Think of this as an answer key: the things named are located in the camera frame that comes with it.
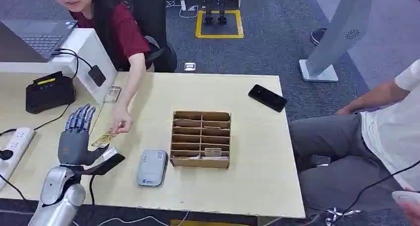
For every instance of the person's hand holding card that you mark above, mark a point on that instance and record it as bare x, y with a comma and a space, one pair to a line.
121, 119

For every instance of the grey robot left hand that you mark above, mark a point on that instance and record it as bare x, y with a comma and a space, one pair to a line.
73, 145

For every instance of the patterned card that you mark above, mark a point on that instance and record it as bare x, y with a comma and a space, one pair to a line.
112, 94
103, 140

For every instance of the black power adapter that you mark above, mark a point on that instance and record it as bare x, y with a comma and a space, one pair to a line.
96, 75

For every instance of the black card terminal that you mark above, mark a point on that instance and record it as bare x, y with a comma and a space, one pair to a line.
49, 94

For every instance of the grey card reader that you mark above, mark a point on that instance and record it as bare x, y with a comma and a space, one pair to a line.
152, 168

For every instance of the black plug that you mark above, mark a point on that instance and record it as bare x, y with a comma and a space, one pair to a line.
5, 154

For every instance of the white laptop stand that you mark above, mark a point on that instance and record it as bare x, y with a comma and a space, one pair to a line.
88, 50

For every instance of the silver floor socket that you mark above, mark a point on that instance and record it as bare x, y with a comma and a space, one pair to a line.
190, 66

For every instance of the person at the desk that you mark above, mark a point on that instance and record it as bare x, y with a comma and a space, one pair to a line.
118, 30

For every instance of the wooden card box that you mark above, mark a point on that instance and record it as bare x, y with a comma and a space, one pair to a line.
200, 162

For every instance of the card in wooden box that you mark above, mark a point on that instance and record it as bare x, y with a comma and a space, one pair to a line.
213, 151

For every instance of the black office chair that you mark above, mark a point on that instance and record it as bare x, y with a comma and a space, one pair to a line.
151, 21

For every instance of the grey laptop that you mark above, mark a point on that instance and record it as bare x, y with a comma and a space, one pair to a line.
39, 37

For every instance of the small white power strip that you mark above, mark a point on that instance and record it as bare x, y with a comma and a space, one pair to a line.
183, 5

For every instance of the black smartphone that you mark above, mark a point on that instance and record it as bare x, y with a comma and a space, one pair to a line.
267, 98

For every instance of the round black base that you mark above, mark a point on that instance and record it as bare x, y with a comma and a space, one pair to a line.
317, 35

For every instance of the seated person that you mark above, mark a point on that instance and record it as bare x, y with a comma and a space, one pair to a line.
344, 152

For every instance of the white kiosk stand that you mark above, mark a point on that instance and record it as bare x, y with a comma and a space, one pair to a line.
334, 37

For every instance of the silver chair base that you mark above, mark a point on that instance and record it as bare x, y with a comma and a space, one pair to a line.
341, 214

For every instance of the person's hand with phone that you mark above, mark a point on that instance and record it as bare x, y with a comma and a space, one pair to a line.
408, 201

